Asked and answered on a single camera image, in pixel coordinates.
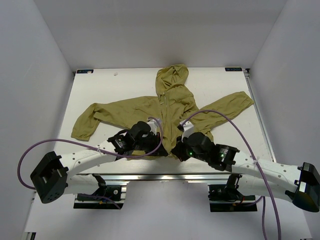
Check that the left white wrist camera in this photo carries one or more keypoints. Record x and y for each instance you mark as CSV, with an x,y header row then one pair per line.
x,y
155,125

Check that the left blue table label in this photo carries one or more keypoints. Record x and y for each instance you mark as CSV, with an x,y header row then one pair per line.
x,y
84,71

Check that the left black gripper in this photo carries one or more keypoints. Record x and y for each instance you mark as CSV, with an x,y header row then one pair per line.
x,y
156,140

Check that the olive green hooded jacket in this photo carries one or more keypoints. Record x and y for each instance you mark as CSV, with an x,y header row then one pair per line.
x,y
173,103

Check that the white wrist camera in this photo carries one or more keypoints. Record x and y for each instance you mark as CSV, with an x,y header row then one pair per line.
x,y
187,129
155,125

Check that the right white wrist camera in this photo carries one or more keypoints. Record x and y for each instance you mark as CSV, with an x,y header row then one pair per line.
x,y
187,129

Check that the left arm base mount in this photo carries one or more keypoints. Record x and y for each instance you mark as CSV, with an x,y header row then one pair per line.
x,y
99,193

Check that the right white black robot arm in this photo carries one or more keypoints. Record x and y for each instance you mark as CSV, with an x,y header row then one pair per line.
x,y
297,184

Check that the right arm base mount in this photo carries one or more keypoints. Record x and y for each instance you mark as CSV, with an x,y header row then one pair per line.
x,y
224,195

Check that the right blue table label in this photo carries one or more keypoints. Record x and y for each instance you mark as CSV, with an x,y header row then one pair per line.
x,y
233,69

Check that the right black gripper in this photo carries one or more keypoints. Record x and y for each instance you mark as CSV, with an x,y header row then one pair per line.
x,y
179,149

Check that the blue table label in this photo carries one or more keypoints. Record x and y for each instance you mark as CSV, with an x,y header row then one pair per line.
x,y
233,69
84,71

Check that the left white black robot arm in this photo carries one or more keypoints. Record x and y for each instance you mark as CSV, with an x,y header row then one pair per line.
x,y
56,175

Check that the aluminium table front rail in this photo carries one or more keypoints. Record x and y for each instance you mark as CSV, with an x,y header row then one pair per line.
x,y
165,177

